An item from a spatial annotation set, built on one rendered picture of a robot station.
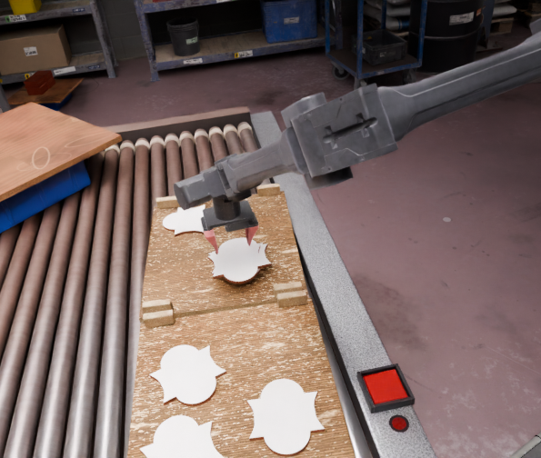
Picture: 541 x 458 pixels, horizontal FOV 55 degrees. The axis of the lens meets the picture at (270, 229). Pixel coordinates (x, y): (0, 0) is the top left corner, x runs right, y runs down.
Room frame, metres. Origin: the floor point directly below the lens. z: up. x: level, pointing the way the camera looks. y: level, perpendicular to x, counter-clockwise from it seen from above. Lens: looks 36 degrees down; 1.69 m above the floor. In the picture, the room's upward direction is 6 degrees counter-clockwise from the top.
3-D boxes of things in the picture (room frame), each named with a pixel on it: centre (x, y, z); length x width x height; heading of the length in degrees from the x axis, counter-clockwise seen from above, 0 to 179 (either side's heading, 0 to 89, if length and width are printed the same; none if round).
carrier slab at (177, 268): (0.98, 0.12, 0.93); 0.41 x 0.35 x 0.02; 2
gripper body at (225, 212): (0.92, 0.09, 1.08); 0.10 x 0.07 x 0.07; 101
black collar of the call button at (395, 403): (0.55, -0.17, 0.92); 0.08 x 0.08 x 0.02; 7
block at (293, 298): (0.76, -0.03, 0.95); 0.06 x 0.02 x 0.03; 94
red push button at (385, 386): (0.55, -0.17, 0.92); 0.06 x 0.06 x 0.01; 7
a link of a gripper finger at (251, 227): (0.93, 0.06, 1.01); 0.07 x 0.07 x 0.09; 11
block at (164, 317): (0.74, 0.24, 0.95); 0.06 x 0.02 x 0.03; 94
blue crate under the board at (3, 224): (1.34, 0.72, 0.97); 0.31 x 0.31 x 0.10; 47
